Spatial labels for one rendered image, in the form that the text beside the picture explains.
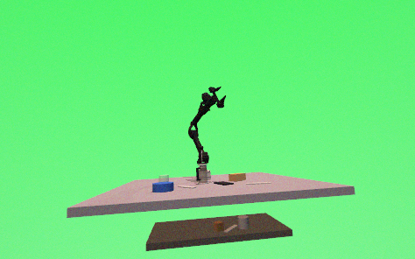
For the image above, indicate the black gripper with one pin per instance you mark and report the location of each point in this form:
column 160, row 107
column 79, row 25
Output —
column 220, row 103

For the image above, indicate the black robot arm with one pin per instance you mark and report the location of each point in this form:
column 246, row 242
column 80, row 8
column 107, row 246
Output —
column 193, row 133

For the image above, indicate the grey cylinder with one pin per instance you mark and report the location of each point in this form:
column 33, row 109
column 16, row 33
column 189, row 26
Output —
column 163, row 178
column 243, row 222

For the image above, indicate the tan rectangular block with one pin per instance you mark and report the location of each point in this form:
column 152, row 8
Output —
column 237, row 176

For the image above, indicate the dark brown flat shelf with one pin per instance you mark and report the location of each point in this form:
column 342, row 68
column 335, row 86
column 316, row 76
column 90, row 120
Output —
column 197, row 232

